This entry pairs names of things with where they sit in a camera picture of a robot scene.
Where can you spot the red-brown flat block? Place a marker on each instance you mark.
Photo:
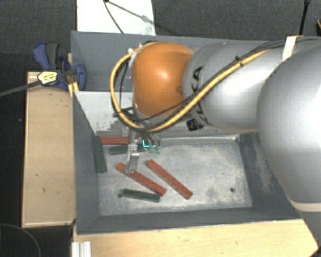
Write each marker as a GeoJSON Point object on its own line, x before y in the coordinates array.
{"type": "Point", "coordinates": [147, 182]}
{"type": "Point", "coordinates": [113, 140]}
{"type": "Point", "coordinates": [171, 179]}

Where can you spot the dark green flat block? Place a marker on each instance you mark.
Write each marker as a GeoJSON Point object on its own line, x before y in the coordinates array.
{"type": "Point", "coordinates": [140, 195]}
{"type": "Point", "coordinates": [118, 150]}
{"type": "Point", "coordinates": [99, 155]}

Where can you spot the grey metal bin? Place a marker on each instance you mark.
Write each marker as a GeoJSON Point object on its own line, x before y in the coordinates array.
{"type": "Point", "coordinates": [203, 170]}

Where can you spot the black cylinder on white bracket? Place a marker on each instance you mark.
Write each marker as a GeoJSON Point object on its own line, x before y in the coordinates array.
{"type": "Point", "coordinates": [194, 124]}

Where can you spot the pale wood flat board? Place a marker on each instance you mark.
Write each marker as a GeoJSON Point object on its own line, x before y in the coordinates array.
{"type": "Point", "coordinates": [48, 157]}

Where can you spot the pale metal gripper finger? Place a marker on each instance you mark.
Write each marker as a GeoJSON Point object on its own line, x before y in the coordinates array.
{"type": "Point", "coordinates": [128, 162]}
{"type": "Point", "coordinates": [136, 160]}

